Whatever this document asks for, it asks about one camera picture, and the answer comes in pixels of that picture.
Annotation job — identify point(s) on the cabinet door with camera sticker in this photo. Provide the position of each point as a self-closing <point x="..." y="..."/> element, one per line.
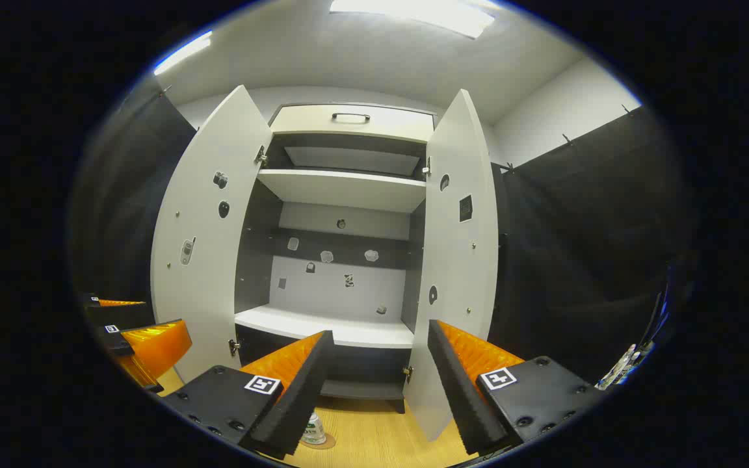
<point x="212" y="305"/>

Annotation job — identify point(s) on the beige drawer front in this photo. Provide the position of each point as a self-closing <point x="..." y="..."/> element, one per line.
<point x="387" y="123"/>

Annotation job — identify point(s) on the black backdrop cloth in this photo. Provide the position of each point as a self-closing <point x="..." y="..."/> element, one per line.
<point x="576" y="227"/>

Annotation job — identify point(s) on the cabinet door with headphones sticker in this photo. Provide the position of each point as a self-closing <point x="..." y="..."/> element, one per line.
<point x="459" y="279"/>

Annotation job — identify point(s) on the silver door hinge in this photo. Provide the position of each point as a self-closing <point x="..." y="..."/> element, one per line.
<point x="235" y="346"/>
<point x="261" y="156"/>
<point x="407" y="372"/>
<point x="426" y="168"/>

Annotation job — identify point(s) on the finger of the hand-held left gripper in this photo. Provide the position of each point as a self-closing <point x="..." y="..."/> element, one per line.
<point x="114" y="315"/>
<point x="153" y="344"/>

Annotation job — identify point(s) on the brown round coaster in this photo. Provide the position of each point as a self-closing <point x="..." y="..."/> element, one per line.
<point x="330" y="443"/>

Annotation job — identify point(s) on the wide ceiling light panel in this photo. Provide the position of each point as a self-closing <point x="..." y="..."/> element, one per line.
<point x="426" y="14"/>

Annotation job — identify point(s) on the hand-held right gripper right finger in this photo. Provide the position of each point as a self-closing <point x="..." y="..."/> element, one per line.
<point x="459" y="390"/>

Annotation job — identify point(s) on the white bottle with green label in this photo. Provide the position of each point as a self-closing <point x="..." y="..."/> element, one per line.
<point x="313" y="429"/>

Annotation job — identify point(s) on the white thin cabinet shelf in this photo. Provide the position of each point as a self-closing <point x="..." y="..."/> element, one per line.
<point x="342" y="190"/>

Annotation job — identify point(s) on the narrow ceiling light strip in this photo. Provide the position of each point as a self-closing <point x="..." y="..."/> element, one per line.
<point x="183" y="53"/>

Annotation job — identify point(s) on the grey and white cabinet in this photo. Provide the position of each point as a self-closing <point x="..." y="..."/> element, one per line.
<point x="322" y="302"/>

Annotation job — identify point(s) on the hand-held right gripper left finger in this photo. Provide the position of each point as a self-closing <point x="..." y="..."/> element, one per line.
<point x="303" y="390"/>

